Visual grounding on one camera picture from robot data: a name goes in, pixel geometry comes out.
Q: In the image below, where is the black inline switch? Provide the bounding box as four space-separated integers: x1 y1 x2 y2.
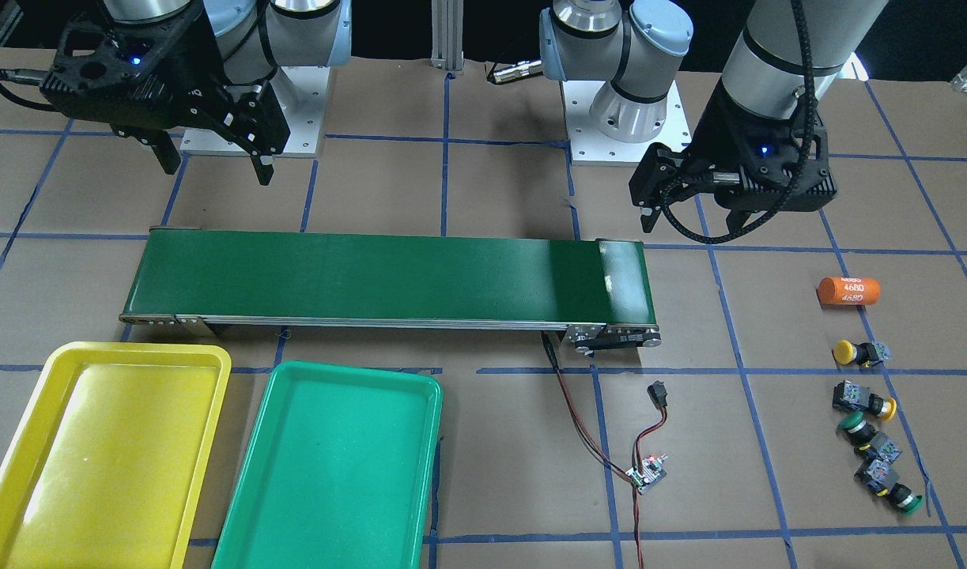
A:
647 379 668 411

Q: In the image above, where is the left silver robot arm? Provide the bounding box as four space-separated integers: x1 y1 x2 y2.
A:
538 1 887 244

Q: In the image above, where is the green conveyor belt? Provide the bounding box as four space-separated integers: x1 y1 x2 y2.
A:
119 227 661 354

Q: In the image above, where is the orange cylinder with white print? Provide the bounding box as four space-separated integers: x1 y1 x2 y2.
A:
816 275 883 306

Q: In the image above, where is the red black wire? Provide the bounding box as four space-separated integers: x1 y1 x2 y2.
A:
540 332 667 569

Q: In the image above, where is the green push button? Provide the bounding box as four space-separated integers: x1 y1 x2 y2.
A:
853 458 924 515
837 411 902 464

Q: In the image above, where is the green plastic tray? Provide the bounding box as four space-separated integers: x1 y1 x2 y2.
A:
213 361 444 568

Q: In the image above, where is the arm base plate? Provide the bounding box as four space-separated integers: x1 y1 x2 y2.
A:
180 67 334 159
561 81 690 167

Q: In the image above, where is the small speed controller board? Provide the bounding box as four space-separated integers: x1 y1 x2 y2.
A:
625 456 668 495

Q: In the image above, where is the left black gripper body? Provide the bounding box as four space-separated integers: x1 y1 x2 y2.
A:
630 85 804 212

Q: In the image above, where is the yellow plastic tray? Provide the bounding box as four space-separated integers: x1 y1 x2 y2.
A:
0 341 232 568

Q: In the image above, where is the aluminium frame post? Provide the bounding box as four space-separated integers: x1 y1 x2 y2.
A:
430 0 464 74

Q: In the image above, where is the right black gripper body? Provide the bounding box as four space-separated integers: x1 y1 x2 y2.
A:
39 0 290 155

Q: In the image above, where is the yellow push button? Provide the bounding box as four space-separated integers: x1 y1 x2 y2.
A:
833 380 898 421
833 340 892 368

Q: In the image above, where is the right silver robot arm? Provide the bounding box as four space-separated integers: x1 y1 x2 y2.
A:
35 1 352 185

